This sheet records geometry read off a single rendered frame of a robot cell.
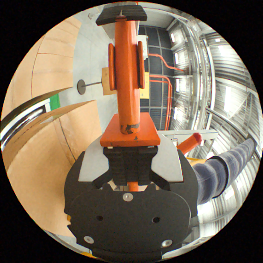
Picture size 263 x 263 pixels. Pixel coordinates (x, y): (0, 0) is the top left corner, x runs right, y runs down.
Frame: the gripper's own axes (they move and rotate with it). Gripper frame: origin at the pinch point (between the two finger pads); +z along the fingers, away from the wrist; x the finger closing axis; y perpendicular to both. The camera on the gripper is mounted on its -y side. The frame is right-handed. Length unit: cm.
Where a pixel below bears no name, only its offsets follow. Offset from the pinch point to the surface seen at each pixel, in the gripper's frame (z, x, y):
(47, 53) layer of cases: 34, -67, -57
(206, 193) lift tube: -6.9, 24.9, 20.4
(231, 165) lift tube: -3.1, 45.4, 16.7
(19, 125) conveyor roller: 4, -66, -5
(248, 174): -75, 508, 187
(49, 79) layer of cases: 42, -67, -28
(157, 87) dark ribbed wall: 1044, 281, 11
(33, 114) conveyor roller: 19, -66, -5
